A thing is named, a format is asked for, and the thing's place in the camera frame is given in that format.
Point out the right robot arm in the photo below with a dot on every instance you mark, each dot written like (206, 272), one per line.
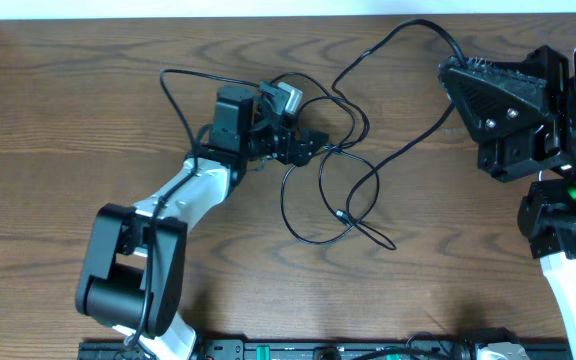
(547, 219)

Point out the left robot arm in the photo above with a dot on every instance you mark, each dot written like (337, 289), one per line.
(132, 273)

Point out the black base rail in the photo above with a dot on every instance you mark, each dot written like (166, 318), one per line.
(492, 343)

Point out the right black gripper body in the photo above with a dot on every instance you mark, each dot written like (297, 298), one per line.
(546, 146)

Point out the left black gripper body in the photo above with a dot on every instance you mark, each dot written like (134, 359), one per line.
(260, 144)

